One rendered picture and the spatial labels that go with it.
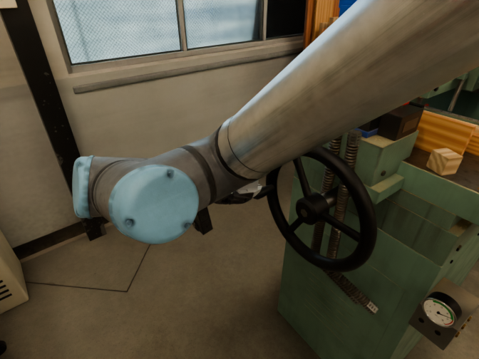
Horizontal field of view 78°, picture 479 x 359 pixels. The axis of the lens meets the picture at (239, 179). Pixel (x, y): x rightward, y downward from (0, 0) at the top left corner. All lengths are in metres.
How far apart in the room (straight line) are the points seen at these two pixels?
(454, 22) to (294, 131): 0.14
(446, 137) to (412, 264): 0.29
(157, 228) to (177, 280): 1.22
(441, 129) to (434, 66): 0.53
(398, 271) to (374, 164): 0.32
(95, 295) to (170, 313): 0.38
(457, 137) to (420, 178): 0.11
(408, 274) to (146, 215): 0.65
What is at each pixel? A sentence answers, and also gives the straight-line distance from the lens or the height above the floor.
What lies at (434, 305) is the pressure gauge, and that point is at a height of 0.67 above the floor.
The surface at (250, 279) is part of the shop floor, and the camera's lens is 1.53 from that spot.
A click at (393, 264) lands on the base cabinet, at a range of 0.83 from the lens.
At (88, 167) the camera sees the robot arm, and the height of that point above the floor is 1.00.
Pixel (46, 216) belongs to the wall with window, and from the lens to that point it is 1.83.
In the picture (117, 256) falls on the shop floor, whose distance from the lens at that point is 1.75.
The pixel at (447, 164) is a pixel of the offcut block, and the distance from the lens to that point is 0.68.
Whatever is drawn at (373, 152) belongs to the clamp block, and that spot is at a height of 0.94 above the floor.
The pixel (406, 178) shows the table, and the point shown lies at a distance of 0.71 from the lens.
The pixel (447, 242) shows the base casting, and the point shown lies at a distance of 0.74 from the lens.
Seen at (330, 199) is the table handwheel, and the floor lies 0.82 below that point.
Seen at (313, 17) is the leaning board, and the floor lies 1.03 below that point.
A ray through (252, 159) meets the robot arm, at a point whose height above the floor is 1.04.
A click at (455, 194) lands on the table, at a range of 0.68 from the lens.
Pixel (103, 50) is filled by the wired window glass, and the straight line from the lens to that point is 1.69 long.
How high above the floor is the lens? 1.21
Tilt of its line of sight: 33 degrees down
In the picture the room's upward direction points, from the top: straight up
